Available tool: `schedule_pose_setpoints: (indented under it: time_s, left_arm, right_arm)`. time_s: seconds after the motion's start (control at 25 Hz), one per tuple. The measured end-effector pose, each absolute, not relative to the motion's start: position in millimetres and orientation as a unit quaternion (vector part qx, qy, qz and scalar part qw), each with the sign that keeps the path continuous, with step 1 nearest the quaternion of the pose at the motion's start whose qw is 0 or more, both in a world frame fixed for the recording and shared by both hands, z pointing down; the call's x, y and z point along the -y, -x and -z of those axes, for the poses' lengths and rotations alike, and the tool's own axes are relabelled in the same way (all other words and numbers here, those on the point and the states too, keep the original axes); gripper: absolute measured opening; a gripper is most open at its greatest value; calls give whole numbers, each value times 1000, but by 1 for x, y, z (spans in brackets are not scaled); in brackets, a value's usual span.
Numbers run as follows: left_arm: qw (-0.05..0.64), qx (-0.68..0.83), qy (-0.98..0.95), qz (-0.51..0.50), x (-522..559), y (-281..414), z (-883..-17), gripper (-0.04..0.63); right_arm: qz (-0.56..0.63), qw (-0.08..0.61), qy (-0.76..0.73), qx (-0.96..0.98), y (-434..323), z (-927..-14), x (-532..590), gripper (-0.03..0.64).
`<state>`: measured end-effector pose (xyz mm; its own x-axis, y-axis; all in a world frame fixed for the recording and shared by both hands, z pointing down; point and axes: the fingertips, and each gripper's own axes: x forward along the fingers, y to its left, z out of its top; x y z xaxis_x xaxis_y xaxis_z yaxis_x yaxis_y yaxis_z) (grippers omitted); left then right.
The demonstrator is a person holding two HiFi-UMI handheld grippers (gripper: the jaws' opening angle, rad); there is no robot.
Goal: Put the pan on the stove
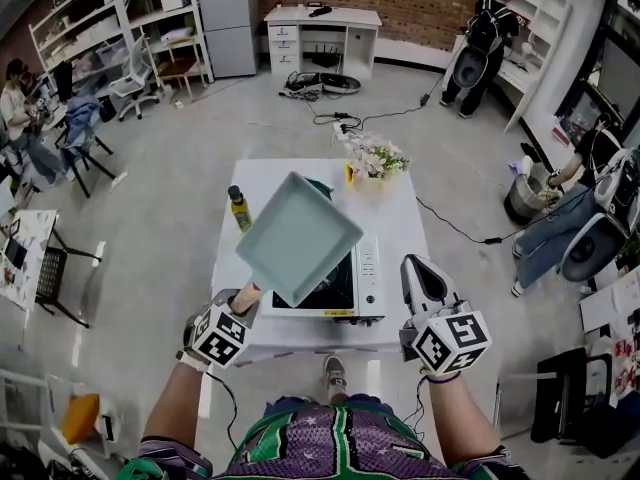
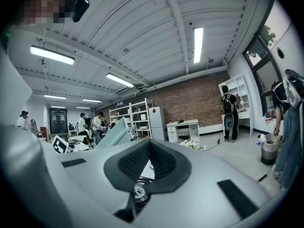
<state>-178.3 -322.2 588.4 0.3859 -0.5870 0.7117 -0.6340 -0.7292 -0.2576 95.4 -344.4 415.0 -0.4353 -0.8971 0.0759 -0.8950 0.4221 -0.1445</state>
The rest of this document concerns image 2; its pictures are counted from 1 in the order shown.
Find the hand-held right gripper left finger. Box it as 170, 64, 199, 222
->
41, 139, 151, 228

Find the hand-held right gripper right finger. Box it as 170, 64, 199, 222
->
135, 139, 274, 228

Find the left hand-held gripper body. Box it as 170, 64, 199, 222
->
49, 134, 92, 154

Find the black double door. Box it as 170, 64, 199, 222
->
48, 108, 68, 135

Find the pink white flower arrangement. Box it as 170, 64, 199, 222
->
179, 138, 206, 152

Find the white desk with drawers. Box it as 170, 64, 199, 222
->
166, 119, 200, 143

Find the white office chair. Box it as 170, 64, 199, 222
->
129, 124, 138, 140

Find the white metal shelving unit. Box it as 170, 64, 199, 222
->
109, 103, 133, 128
129, 98, 153, 140

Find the pale grey refrigerator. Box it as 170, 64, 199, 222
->
148, 105, 167, 142

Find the grey waste basket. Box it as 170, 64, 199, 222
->
261, 133, 283, 165

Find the white hutch cabinet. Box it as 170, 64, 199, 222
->
218, 74, 254, 138

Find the black framed window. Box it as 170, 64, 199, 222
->
242, 0, 295, 118

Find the person's face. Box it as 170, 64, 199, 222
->
14, 0, 76, 26

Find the black cable with plug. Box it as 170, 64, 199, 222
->
204, 127, 225, 152

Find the black cable with adapter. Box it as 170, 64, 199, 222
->
257, 164, 274, 183

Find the black head camera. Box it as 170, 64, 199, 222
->
72, 0, 90, 23

